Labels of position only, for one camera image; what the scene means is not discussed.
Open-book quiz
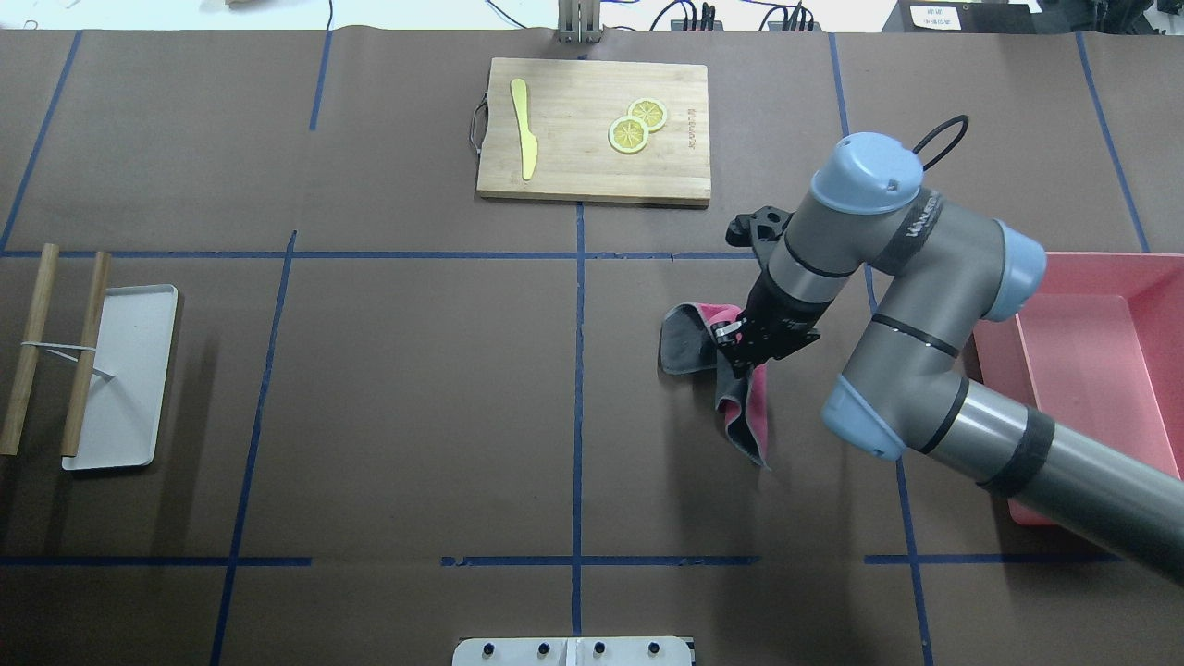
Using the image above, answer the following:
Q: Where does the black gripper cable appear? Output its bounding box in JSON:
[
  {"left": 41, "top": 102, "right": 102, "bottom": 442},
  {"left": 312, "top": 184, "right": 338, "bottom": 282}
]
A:
[{"left": 912, "top": 115, "right": 970, "bottom": 173}]

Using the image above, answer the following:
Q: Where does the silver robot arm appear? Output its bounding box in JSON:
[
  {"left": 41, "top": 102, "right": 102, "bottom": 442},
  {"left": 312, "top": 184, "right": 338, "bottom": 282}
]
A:
[{"left": 710, "top": 132, "right": 1183, "bottom": 585}]

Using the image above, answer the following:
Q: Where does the bamboo cutting board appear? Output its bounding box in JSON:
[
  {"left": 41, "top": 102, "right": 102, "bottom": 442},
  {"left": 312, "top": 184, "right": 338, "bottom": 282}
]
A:
[{"left": 476, "top": 56, "right": 713, "bottom": 209}]

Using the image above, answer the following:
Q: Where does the aluminium frame post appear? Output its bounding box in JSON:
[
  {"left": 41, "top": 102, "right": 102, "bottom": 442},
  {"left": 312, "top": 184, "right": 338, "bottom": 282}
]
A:
[{"left": 556, "top": 0, "right": 603, "bottom": 43}]

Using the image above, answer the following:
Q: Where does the white pedestal column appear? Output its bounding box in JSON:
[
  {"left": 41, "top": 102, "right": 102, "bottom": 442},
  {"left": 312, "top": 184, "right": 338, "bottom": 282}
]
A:
[{"left": 451, "top": 635, "right": 697, "bottom": 665}]

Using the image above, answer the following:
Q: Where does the black adapter box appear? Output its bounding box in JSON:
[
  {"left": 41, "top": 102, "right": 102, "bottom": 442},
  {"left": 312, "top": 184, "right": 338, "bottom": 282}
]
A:
[{"left": 881, "top": 1, "right": 1037, "bottom": 34}]

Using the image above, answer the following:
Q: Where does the wooden rack rod rear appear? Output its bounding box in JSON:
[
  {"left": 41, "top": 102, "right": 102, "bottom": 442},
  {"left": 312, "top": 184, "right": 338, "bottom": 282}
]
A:
[{"left": 1, "top": 243, "right": 60, "bottom": 456}]

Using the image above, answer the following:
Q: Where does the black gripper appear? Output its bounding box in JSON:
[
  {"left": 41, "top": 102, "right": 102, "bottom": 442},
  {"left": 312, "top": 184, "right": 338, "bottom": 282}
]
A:
[{"left": 713, "top": 206, "right": 823, "bottom": 374}]

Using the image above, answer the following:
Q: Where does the lemon slice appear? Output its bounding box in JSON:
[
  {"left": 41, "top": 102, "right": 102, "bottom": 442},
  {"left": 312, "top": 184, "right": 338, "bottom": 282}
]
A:
[
  {"left": 628, "top": 97, "right": 669, "bottom": 132},
  {"left": 606, "top": 115, "right": 651, "bottom": 155}
]

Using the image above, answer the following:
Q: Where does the yellow plastic knife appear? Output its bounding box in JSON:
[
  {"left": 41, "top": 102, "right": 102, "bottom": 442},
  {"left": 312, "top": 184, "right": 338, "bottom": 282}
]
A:
[{"left": 509, "top": 79, "right": 538, "bottom": 181}]

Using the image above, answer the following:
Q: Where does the lemon slice far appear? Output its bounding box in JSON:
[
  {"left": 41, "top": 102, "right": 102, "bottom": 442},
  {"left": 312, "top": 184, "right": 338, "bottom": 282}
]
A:
[{"left": 628, "top": 97, "right": 669, "bottom": 132}]

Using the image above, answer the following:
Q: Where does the wooden rack rod front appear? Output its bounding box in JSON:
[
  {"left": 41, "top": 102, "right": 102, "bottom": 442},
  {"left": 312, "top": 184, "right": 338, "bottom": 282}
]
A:
[{"left": 60, "top": 252, "right": 111, "bottom": 457}]

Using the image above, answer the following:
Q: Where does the pink plastic bin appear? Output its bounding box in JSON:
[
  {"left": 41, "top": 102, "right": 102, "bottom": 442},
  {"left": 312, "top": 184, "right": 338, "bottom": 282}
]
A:
[{"left": 973, "top": 252, "right": 1183, "bottom": 478}]

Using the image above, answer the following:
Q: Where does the white rectangular tray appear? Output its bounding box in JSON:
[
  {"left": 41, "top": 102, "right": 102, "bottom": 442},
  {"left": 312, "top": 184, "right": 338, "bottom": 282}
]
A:
[{"left": 62, "top": 284, "right": 180, "bottom": 472}]

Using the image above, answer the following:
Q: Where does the wooden rack rod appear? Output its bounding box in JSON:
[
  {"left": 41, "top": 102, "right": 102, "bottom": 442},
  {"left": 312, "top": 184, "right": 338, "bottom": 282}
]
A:
[
  {"left": 1, "top": 243, "right": 60, "bottom": 456},
  {"left": 60, "top": 252, "right": 111, "bottom": 457}
]

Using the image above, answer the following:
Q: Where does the pink grey cloth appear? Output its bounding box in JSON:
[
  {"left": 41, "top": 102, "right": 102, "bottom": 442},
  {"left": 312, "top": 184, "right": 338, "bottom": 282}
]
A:
[{"left": 659, "top": 302, "right": 768, "bottom": 469}]

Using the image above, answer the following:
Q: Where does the lemon slice near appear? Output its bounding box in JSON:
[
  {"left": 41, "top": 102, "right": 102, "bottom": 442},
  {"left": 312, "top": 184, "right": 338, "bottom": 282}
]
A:
[{"left": 606, "top": 115, "right": 651, "bottom": 155}]

